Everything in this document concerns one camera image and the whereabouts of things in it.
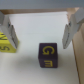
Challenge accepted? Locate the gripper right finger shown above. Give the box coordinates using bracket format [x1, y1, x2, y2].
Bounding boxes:
[61, 7, 84, 50]

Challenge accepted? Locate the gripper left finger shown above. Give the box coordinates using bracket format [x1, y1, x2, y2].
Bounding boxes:
[0, 9, 20, 50]

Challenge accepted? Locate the yellow block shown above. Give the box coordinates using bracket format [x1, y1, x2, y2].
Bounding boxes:
[0, 29, 20, 56]

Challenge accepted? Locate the purple block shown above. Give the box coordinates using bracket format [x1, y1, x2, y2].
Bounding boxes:
[37, 42, 60, 69]

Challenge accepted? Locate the white plastic box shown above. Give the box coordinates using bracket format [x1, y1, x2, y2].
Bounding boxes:
[0, 12, 80, 84]

